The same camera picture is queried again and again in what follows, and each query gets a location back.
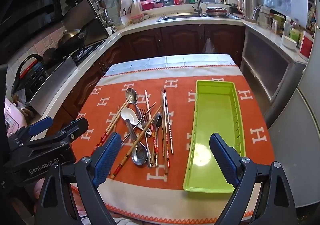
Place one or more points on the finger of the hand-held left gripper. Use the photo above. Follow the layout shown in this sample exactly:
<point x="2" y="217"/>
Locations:
<point x="41" y="123"/>
<point x="75" y="127"/>

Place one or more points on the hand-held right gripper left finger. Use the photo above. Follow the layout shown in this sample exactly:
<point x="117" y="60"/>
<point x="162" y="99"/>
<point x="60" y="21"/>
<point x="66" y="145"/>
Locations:
<point x="107" y="157"/>

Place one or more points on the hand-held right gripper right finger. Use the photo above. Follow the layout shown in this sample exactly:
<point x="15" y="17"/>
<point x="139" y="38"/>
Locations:
<point x="225" y="160"/>

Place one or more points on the green plastic utensil tray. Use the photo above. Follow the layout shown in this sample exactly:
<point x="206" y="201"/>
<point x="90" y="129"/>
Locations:
<point x="215" y="115"/>

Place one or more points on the white ceramic spoon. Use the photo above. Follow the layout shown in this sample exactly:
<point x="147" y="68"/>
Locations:
<point x="128" y="115"/>

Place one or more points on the pink rice cooker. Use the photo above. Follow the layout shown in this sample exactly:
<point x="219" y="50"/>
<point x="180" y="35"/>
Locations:
<point x="13" y="115"/>

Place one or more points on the orange printed tablecloth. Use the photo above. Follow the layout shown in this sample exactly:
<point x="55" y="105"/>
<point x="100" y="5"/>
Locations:
<point x="260" y="155"/>

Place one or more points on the stainless steel splash panel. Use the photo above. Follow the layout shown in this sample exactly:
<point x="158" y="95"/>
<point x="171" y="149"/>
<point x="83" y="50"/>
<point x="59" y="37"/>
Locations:
<point x="55" y="85"/>

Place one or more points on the dark cooking pot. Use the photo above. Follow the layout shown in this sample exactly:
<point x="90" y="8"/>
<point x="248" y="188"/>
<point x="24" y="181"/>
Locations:
<point x="48" y="55"/>

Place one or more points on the grey refrigerator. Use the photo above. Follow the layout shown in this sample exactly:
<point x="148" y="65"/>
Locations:
<point x="295" y="145"/>

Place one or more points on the black gas stove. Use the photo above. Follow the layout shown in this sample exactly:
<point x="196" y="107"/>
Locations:
<point x="85" y="51"/>

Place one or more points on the black wok with lid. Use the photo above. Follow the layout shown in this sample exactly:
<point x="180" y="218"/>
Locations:
<point x="71" y="37"/>

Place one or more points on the frosted glass door cabinet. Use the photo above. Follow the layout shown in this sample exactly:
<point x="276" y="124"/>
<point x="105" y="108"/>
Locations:
<point x="265" y="65"/>

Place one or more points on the pale blue checked table cover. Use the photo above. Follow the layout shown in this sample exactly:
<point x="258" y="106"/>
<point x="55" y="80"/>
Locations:
<point x="170" y="61"/>

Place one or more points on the hanging white plastic bag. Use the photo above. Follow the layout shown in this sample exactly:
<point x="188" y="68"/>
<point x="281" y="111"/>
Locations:
<point x="208" y="47"/>

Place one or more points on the black range hood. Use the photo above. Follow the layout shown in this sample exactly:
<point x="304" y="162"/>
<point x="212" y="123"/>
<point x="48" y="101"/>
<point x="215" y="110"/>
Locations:
<point x="30" y="2"/>

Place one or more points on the dark wood base cabinets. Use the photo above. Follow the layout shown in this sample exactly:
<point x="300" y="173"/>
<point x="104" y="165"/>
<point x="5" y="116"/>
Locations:
<point x="180" y="40"/>

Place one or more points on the cutting board on rack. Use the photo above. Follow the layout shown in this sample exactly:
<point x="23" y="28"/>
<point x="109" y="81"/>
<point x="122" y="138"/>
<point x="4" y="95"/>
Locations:
<point x="127" y="5"/>

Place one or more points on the white bowl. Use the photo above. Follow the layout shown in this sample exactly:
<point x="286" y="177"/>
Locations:
<point x="289" y="41"/>

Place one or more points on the red box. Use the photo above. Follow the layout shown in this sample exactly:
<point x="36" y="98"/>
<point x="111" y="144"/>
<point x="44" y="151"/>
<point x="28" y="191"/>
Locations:
<point x="306" y="46"/>

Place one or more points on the red plastic basin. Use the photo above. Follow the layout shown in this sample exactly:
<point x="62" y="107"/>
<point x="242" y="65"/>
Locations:
<point x="147" y="5"/>

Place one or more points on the green packet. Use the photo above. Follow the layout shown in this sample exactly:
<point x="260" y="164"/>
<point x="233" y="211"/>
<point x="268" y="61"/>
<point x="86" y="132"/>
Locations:
<point x="295" y="33"/>

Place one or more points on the white plastic bottle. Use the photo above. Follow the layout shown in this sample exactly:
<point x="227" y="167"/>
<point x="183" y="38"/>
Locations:
<point x="287" y="26"/>

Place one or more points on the glass pitcher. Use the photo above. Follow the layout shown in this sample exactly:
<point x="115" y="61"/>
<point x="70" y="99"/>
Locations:
<point x="263" y="17"/>

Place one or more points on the stack of dishes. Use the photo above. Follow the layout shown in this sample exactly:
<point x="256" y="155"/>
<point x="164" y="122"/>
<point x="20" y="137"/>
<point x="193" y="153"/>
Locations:
<point x="216" y="11"/>

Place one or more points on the stainless steel sink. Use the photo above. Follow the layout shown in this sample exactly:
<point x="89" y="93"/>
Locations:
<point x="180" y="17"/>

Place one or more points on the steel electric kettle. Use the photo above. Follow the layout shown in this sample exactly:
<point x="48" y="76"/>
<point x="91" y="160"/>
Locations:
<point x="250" y="5"/>

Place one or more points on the steel kitchen faucet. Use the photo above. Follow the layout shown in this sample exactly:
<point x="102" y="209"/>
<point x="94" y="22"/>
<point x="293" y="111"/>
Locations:
<point x="197" y="0"/>

